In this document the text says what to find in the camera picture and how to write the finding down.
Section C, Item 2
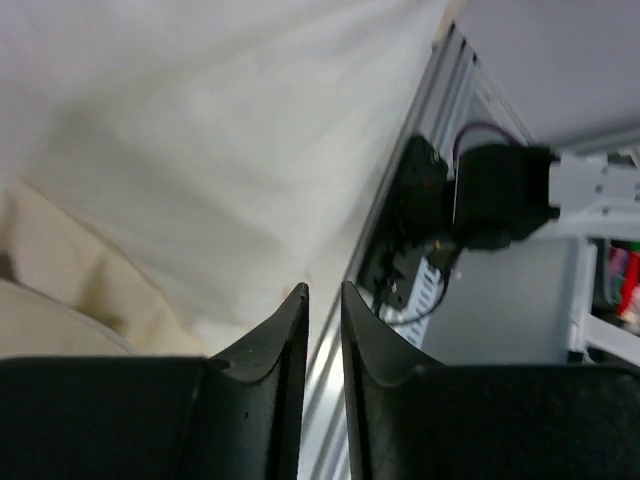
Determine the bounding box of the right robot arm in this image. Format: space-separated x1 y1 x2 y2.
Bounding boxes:
441 144 639 250

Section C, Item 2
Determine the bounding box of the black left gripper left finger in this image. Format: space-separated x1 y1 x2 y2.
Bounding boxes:
1 284 309 479

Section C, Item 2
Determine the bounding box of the slotted cable duct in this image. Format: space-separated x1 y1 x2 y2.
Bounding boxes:
380 258 442 348

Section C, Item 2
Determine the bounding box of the grey plush ruffled pillowcase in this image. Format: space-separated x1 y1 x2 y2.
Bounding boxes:
1 183 204 357

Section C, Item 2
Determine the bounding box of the white pillow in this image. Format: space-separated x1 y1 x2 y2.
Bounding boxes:
1 1 447 344

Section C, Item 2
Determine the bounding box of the aluminium front rail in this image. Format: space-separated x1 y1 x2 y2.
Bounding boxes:
298 25 528 479

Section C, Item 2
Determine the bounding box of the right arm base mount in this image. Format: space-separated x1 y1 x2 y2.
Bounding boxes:
357 135 448 310

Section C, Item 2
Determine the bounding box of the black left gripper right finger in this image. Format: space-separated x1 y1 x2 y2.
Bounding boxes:
341 282 639 479

